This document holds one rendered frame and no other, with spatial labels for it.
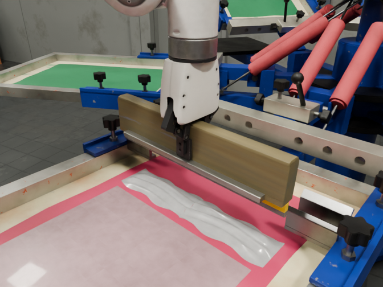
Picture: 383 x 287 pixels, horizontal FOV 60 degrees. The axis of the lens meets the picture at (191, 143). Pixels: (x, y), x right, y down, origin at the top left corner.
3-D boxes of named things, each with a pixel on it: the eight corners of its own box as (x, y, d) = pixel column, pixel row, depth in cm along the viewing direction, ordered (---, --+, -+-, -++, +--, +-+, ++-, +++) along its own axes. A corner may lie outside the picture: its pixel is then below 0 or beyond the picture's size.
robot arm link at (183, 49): (196, 29, 56) (196, 46, 57) (157, 35, 50) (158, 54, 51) (233, 35, 51) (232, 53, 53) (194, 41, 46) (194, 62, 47)
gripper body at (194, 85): (196, 41, 57) (195, 103, 62) (151, 49, 50) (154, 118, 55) (232, 47, 52) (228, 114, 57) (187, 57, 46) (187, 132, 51)
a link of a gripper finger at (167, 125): (182, 80, 52) (194, 103, 57) (152, 117, 50) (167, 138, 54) (187, 81, 52) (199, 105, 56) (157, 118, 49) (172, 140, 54)
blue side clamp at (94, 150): (98, 176, 78) (94, 150, 74) (86, 168, 81) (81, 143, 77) (186, 135, 97) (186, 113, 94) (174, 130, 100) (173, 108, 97)
